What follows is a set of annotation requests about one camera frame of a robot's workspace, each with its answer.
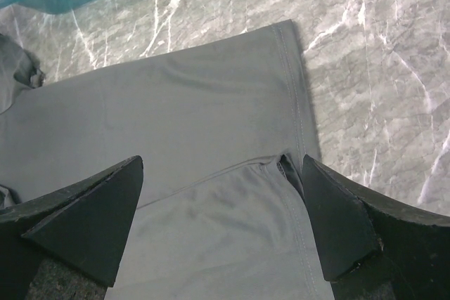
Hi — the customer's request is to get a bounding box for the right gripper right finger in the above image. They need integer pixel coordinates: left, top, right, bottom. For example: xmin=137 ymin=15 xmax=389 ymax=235
xmin=301 ymin=156 xmax=449 ymax=299

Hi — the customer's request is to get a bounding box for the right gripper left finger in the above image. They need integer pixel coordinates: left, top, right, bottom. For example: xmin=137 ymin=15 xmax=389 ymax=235
xmin=1 ymin=156 xmax=143 ymax=299

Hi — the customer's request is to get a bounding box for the grey t shirt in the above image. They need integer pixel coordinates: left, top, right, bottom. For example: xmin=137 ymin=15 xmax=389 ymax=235
xmin=1 ymin=20 xmax=333 ymax=299

